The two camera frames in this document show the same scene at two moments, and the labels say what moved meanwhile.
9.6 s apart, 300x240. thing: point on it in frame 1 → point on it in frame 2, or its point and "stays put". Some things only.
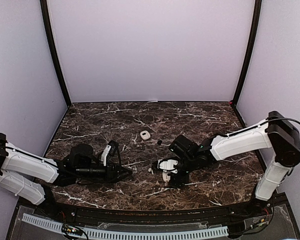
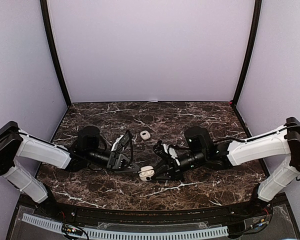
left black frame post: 45,16 stays put
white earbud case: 145,135 stays put
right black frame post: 257,21 stays put
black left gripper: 112,175 → 117,161
